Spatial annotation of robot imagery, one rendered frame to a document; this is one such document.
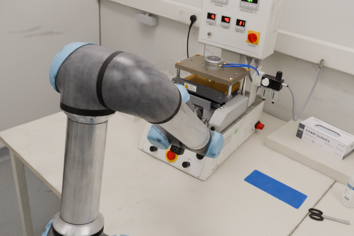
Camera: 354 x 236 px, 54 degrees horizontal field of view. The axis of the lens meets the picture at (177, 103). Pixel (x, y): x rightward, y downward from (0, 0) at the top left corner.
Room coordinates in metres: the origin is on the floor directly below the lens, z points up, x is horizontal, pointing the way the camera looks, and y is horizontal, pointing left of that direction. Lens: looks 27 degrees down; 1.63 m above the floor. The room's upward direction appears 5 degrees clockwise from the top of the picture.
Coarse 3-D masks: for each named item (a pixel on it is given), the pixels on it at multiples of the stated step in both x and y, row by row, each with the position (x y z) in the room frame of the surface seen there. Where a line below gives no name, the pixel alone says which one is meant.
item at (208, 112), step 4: (192, 96) 1.31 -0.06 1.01; (196, 96) 1.31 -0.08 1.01; (192, 100) 1.31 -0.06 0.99; (196, 100) 1.30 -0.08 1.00; (200, 100) 1.29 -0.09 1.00; (204, 100) 1.28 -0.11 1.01; (196, 104) 1.29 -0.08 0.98; (200, 104) 1.28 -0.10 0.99; (204, 104) 1.27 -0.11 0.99; (208, 104) 1.27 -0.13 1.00; (204, 108) 1.27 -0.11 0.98; (208, 108) 1.26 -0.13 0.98; (212, 108) 1.29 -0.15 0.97; (204, 112) 1.25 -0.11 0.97; (208, 112) 1.25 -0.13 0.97; (212, 112) 1.26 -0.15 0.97; (204, 116) 1.21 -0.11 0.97; (208, 116) 1.22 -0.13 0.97; (208, 120) 1.19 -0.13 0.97
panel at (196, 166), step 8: (144, 144) 1.26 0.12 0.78; (152, 152) 1.23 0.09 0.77; (160, 152) 1.21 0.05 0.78; (184, 152) 1.17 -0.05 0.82; (192, 152) 1.16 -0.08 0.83; (168, 160) 1.18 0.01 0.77; (176, 160) 1.17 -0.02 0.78; (184, 160) 1.15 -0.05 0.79; (192, 160) 1.14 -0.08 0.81; (200, 160) 1.13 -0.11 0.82; (184, 168) 1.14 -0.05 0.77; (192, 168) 1.13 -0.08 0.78; (200, 168) 1.11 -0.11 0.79; (200, 176) 1.10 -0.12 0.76
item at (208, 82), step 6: (186, 78) 1.41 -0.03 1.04; (192, 78) 1.41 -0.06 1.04; (198, 78) 1.42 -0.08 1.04; (204, 78) 1.42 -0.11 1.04; (204, 84) 1.36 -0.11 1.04; (210, 84) 1.37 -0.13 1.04; (216, 84) 1.37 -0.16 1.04; (222, 84) 1.38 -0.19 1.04; (234, 84) 1.39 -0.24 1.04; (222, 90) 1.32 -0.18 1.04; (234, 90) 1.38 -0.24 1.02
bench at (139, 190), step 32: (32, 128) 1.36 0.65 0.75; (64, 128) 1.38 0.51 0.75; (128, 128) 1.43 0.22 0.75; (32, 160) 1.12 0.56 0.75; (128, 160) 1.18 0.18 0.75; (160, 160) 1.20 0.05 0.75; (224, 160) 1.24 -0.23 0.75; (256, 160) 1.26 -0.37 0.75; (288, 160) 1.28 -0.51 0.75; (128, 192) 0.99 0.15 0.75; (160, 192) 1.00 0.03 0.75; (192, 192) 1.02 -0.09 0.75; (224, 192) 1.03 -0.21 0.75; (256, 192) 1.05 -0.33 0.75; (320, 192) 1.08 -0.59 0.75; (128, 224) 0.84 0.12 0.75; (160, 224) 0.85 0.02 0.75; (192, 224) 0.86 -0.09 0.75; (224, 224) 0.87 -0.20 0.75; (256, 224) 0.88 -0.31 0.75; (288, 224) 0.90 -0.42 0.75; (320, 224) 0.91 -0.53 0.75; (352, 224) 0.93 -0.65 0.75
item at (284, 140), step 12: (300, 120) 1.58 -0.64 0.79; (276, 132) 1.44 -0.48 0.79; (288, 132) 1.45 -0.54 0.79; (264, 144) 1.39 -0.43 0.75; (276, 144) 1.35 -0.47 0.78; (288, 144) 1.34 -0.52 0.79; (300, 144) 1.35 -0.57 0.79; (288, 156) 1.31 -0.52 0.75; (300, 156) 1.28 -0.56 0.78; (312, 156) 1.26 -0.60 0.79; (324, 156) 1.27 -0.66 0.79; (348, 156) 1.29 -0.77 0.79; (312, 168) 1.23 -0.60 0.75; (324, 168) 1.20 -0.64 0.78; (336, 168) 1.19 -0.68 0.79; (348, 168) 1.20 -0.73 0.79; (336, 180) 1.17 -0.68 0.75
